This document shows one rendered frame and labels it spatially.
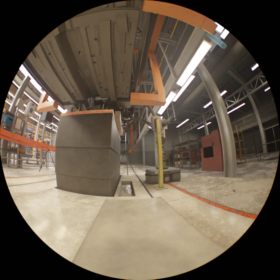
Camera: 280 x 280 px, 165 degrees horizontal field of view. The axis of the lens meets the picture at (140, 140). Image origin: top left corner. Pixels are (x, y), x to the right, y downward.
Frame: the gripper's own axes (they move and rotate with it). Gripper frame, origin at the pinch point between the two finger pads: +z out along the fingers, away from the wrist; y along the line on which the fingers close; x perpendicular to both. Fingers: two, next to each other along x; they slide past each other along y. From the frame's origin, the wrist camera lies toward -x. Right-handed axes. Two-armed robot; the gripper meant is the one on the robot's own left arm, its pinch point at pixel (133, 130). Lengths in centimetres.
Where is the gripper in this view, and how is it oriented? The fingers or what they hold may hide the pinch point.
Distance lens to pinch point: 181.6
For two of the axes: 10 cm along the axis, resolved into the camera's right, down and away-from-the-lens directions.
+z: -4.7, 8.5, -2.4
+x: 8.7, 4.9, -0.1
